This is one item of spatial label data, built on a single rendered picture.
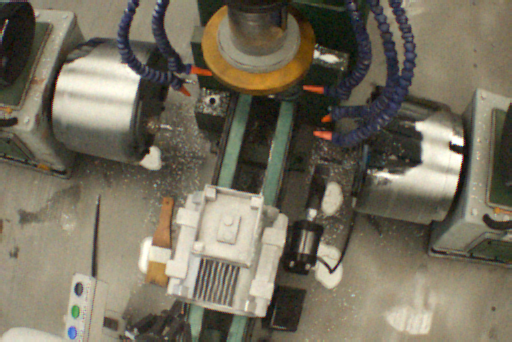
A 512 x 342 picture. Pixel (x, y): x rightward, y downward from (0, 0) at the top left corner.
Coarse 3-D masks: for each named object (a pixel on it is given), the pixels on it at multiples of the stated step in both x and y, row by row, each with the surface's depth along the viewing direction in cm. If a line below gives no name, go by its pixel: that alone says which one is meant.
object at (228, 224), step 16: (224, 192) 127; (240, 192) 125; (208, 208) 128; (224, 208) 128; (240, 208) 128; (256, 208) 126; (208, 224) 127; (224, 224) 126; (240, 224) 127; (256, 224) 124; (192, 240) 123; (208, 240) 126; (224, 240) 125; (240, 240) 126; (256, 240) 130; (208, 256) 123; (224, 256) 125
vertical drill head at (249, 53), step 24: (216, 24) 113; (240, 24) 99; (264, 24) 98; (288, 24) 111; (216, 48) 112; (240, 48) 108; (264, 48) 106; (288, 48) 110; (312, 48) 112; (216, 72) 111; (240, 72) 111; (264, 72) 110; (288, 72) 111
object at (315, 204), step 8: (312, 168) 116; (320, 168) 115; (328, 168) 115; (312, 176) 116; (320, 176) 115; (328, 176) 115; (312, 184) 120; (320, 184) 119; (328, 184) 119; (312, 192) 125; (320, 192) 124; (312, 200) 130; (320, 200) 129; (312, 208) 136; (320, 208) 135
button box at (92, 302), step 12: (84, 276) 129; (72, 288) 130; (84, 288) 128; (96, 288) 128; (108, 288) 131; (72, 300) 129; (84, 300) 127; (96, 300) 128; (84, 312) 126; (96, 312) 127; (72, 324) 127; (84, 324) 125; (96, 324) 127; (84, 336) 124; (96, 336) 127
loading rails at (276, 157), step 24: (240, 96) 154; (240, 120) 153; (288, 120) 153; (216, 144) 161; (240, 144) 152; (288, 144) 150; (216, 168) 149; (240, 168) 160; (264, 168) 161; (288, 168) 150; (264, 192) 149; (288, 240) 156; (192, 312) 142; (216, 336) 148; (240, 336) 140
